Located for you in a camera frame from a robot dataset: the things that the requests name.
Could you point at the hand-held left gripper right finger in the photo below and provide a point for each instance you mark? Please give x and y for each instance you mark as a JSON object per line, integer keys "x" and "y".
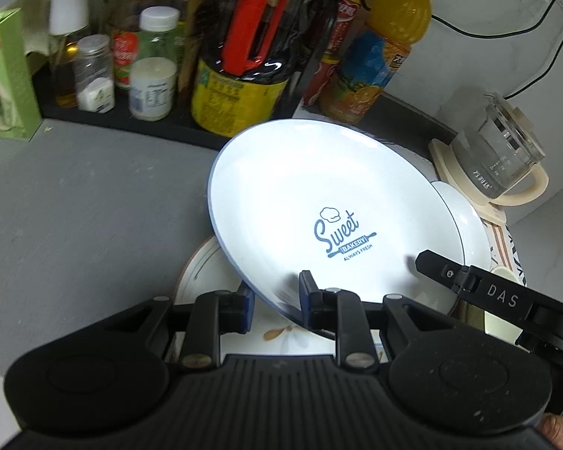
{"x": 307, "y": 300}

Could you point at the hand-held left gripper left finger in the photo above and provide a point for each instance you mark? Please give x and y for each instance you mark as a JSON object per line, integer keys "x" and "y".
{"x": 249, "y": 309}

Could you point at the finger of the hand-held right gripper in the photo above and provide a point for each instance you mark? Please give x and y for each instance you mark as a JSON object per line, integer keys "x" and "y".
{"x": 438, "y": 269}

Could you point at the pale green bowl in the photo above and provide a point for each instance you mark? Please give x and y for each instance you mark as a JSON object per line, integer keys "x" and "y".
{"x": 497, "y": 327}

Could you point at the white plate with blue print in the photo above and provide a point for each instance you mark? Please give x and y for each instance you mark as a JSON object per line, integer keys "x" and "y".
{"x": 309, "y": 187}

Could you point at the person's right hand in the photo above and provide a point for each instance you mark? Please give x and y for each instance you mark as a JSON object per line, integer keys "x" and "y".
{"x": 560, "y": 433}

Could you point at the white floral plate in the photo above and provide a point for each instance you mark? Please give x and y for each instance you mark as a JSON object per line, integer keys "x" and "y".
{"x": 206, "y": 272}

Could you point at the patterned fringed cloth mat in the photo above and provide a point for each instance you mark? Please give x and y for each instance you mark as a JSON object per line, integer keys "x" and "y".
{"x": 502, "y": 243}

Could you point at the plain white plate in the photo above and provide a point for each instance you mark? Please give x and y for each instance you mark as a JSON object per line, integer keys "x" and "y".
{"x": 460, "y": 211}

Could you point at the cream kettle base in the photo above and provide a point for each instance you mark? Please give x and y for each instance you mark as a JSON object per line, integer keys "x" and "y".
{"x": 443, "y": 159}

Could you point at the glass electric kettle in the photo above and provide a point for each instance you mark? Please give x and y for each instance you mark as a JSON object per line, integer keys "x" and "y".
{"x": 492, "y": 150}

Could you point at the orange juice bottle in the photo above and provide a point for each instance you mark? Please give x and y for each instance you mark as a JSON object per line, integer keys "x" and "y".
{"x": 375, "y": 56}

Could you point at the black metal kitchen rack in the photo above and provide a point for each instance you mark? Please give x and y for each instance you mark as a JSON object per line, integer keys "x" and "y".
{"x": 122, "y": 124}

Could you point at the white powder jar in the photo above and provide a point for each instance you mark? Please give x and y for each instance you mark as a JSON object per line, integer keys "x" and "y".
{"x": 152, "y": 84}

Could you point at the red label small bottle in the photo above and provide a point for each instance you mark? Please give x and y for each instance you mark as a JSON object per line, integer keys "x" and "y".
{"x": 124, "y": 61}

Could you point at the spice jar with silver lid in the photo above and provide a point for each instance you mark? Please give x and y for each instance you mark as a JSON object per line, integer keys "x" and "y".
{"x": 94, "y": 75}

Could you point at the clear tall bottle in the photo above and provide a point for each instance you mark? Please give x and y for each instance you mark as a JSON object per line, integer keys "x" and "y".
{"x": 190, "y": 18}

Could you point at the green carton box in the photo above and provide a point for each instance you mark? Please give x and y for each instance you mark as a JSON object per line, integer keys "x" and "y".
{"x": 7, "y": 75}

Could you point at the oil bottle with white cap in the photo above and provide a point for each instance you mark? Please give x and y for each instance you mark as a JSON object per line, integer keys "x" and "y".
{"x": 65, "y": 4}

